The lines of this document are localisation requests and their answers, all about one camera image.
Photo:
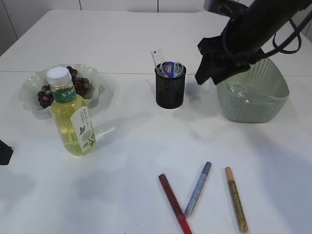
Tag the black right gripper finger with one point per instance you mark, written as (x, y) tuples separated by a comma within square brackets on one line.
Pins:
[(225, 71), (206, 69)]

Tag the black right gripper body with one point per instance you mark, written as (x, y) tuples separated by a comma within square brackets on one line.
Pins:
[(230, 51)]

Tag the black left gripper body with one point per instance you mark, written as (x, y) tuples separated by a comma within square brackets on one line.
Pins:
[(5, 153)]

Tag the pink scissors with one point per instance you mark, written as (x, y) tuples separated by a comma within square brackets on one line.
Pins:
[(179, 68)]

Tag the clear plastic sheet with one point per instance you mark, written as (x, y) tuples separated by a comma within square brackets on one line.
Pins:
[(238, 89)]

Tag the blue scissors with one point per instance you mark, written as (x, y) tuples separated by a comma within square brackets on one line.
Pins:
[(168, 68)]

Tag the clear plastic ruler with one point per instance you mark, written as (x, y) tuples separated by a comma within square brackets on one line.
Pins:
[(158, 56)]

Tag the yellow tea bottle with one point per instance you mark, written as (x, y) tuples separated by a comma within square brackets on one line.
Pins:
[(70, 112)]

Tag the purple artificial grape bunch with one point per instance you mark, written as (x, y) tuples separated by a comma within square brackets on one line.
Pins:
[(80, 84)]

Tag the silver glitter pen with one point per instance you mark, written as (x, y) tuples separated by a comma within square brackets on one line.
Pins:
[(197, 190)]

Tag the red glitter pen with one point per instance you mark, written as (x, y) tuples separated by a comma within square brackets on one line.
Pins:
[(174, 204)]

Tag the gold glitter pen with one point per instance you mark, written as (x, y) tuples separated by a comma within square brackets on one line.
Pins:
[(241, 220)]

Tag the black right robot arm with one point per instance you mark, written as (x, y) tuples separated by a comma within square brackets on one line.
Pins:
[(247, 30)]

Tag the black mesh pen holder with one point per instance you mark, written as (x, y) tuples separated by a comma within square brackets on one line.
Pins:
[(170, 91)]

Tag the green woven plastic basket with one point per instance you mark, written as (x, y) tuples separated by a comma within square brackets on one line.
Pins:
[(269, 92)]

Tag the pale green wavy plate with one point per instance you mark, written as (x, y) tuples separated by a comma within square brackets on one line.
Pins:
[(29, 90)]

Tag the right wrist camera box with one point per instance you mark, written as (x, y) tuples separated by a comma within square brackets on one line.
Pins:
[(224, 7)]

